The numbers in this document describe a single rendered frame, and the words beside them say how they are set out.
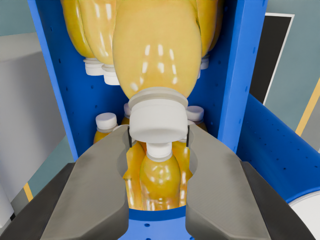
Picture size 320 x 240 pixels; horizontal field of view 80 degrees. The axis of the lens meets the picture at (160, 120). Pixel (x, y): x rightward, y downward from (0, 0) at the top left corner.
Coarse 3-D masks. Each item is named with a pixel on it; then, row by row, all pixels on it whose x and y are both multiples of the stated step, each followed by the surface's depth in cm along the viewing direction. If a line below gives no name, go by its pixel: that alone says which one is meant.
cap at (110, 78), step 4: (104, 72) 27; (108, 72) 26; (112, 72) 26; (104, 76) 27; (108, 76) 26; (112, 76) 26; (116, 76) 26; (108, 80) 27; (112, 80) 27; (116, 80) 27; (112, 84) 27; (116, 84) 27
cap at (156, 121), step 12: (132, 108) 13; (144, 108) 12; (156, 108) 11; (168, 108) 11; (180, 108) 12; (132, 120) 12; (144, 120) 11; (156, 120) 11; (168, 120) 11; (180, 120) 12; (132, 132) 12; (144, 132) 12; (156, 132) 12; (168, 132) 12; (180, 132) 12
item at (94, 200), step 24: (96, 144) 11; (120, 144) 11; (96, 168) 9; (120, 168) 10; (72, 192) 8; (96, 192) 8; (120, 192) 8; (72, 216) 7; (96, 216) 7; (120, 216) 7
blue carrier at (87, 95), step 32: (32, 0) 21; (256, 0) 17; (64, 32) 29; (224, 32) 33; (256, 32) 19; (64, 64) 30; (224, 64) 34; (64, 96) 29; (96, 96) 39; (192, 96) 43; (224, 96) 20; (96, 128) 41; (224, 128) 22; (160, 224) 25
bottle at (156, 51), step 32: (128, 0) 13; (160, 0) 12; (192, 0) 15; (128, 32) 12; (160, 32) 12; (192, 32) 13; (128, 64) 12; (160, 64) 12; (192, 64) 13; (128, 96) 14; (160, 96) 12
